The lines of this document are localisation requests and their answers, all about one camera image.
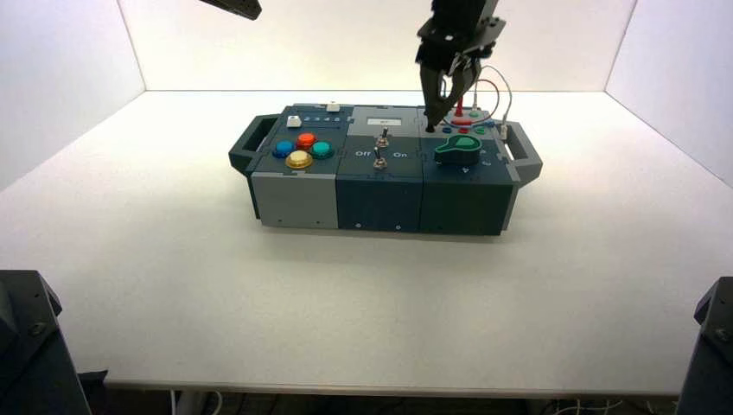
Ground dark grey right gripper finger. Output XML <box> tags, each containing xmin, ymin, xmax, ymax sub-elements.
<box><xmin>420</xmin><ymin>64</ymin><xmax>450</xmax><ymax>131</ymax></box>
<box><xmin>449</xmin><ymin>57</ymin><xmax>482</xmax><ymax>101</ymax></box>

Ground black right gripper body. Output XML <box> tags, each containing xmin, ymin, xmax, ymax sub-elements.
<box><xmin>416</xmin><ymin>0</ymin><xmax>508</xmax><ymax>73</ymax></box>

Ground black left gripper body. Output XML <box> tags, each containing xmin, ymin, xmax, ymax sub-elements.
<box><xmin>200</xmin><ymin>0</ymin><xmax>263</xmax><ymax>21</ymax></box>

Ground green rotary knob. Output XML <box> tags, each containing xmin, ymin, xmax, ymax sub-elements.
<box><xmin>433</xmin><ymin>135</ymin><xmax>483</xmax><ymax>167</ymax></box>

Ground yellow push button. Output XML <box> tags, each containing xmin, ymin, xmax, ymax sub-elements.
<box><xmin>284</xmin><ymin>150</ymin><xmax>315</xmax><ymax>170</ymax></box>

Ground blue grey task box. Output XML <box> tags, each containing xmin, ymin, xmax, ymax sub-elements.
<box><xmin>227</xmin><ymin>101</ymin><xmax>544</xmax><ymax>237</ymax></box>

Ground red banana plug cable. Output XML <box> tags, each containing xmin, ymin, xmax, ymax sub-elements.
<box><xmin>455</xmin><ymin>78</ymin><xmax>500</xmax><ymax>126</ymax></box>

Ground white banana plug cable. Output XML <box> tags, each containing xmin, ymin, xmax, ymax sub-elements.
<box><xmin>473</xmin><ymin>64</ymin><xmax>513</xmax><ymax>142</ymax></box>

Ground white cable under table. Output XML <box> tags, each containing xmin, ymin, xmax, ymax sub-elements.
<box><xmin>540</xmin><ymin>399</ymin><xmax>679</xmax><ymax>415</ymax></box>
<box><xmin>170</xmin><ymin>391</ymin><xmax>223</xmax><ymax>415</ymax></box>

